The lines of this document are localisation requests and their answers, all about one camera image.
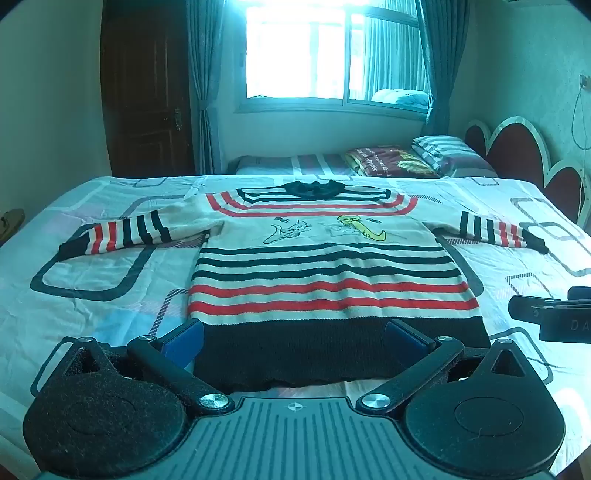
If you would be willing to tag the striped pillow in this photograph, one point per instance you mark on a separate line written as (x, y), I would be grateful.
(448, 154)

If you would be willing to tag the striped folded blanket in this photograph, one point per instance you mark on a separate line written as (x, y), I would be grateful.
(286, 164)

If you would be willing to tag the tan object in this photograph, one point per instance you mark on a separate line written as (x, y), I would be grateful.
(10, 221)

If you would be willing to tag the printed bed sheet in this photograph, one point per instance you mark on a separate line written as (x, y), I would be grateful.
(115, 302)

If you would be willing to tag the red scalloped headboard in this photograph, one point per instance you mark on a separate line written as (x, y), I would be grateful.
(519, 152)

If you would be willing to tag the white bedding bundle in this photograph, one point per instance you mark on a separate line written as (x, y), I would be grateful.
(399, 97)

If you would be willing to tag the teal curtain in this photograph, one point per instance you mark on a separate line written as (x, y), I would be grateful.
(441, 69)
(205, 69)

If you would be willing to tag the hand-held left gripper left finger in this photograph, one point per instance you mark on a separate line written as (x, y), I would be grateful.
(184, 345)

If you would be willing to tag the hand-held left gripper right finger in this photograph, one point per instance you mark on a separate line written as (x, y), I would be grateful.
(405, 340)

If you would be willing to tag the window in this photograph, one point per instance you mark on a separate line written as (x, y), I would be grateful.
(295, 50)

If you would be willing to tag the striped knit sweater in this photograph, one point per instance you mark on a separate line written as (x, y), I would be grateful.
(323, 277)

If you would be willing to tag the wall socket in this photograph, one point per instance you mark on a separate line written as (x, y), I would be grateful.
(586, 82)

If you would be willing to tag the red printed pillow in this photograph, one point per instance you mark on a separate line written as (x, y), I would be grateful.
(388, 161)

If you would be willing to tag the dark wooden door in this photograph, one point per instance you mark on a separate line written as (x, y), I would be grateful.
(143, 92)

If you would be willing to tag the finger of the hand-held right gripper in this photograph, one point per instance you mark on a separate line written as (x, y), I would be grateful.
(579, 293)
(526, 310)

